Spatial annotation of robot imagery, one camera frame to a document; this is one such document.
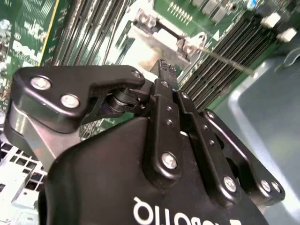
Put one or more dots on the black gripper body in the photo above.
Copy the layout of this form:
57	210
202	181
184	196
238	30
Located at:
93	175

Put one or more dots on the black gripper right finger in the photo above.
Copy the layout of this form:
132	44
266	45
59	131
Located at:
211	150

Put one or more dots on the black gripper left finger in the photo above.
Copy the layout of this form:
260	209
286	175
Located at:
70	82

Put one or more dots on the metal CPU socket cover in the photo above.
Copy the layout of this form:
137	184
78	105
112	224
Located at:
167	38

